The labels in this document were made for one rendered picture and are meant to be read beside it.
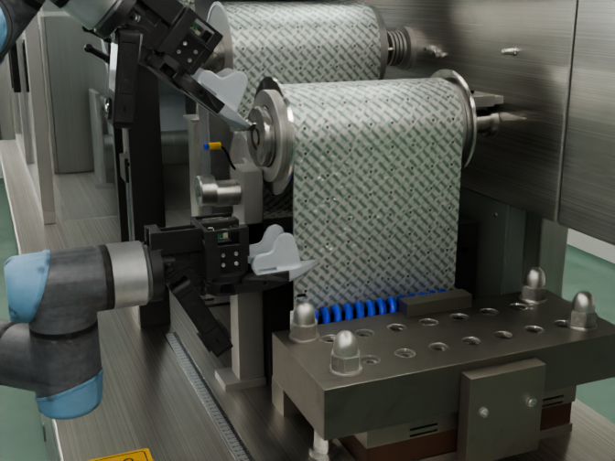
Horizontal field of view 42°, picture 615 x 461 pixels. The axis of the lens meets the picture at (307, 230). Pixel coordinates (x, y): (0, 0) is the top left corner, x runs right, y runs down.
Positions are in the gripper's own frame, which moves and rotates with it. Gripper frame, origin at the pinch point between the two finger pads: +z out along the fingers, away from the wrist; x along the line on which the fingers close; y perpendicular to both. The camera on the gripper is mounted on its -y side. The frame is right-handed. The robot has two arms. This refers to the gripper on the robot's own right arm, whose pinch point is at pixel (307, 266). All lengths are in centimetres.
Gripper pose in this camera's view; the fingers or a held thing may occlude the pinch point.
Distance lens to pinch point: 100.8
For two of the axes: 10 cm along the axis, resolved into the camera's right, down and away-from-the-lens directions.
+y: 0.0, -9.6, -2.9
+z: 9.3, -1.1, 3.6
